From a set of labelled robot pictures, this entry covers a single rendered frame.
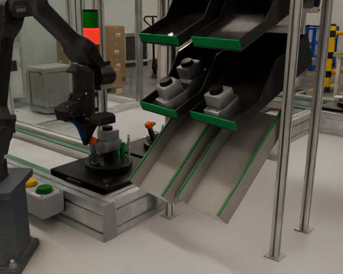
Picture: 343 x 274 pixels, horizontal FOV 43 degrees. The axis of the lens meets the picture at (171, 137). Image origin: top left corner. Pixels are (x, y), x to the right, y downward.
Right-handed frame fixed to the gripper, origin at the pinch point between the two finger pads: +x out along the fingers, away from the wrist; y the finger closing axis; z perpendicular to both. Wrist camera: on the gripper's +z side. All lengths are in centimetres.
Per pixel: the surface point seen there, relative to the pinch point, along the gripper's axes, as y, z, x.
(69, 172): -5.3, 1.9, 12.3
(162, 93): 27.9, 0.5, -14.6
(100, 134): -0.7, -6.3, 1.8
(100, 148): 0.4, -5.2, 5.6
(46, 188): 0.0, 13.4, 12.4
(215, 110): 42.3, 0.2, -12.8
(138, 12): -82, -108, -32
